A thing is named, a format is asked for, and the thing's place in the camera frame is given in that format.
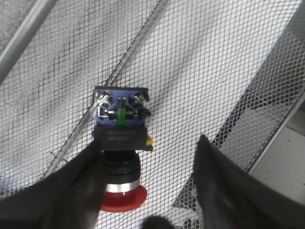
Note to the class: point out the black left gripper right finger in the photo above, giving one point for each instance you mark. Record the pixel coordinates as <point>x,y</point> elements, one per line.
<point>231,199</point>

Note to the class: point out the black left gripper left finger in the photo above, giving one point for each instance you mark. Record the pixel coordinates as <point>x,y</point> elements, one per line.
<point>70,198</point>

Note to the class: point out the red emergency stop button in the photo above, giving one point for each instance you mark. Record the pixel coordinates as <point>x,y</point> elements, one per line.
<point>120,126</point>

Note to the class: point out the silver mesh tray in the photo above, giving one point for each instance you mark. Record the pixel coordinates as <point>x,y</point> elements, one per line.
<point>196,57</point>
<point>264,134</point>

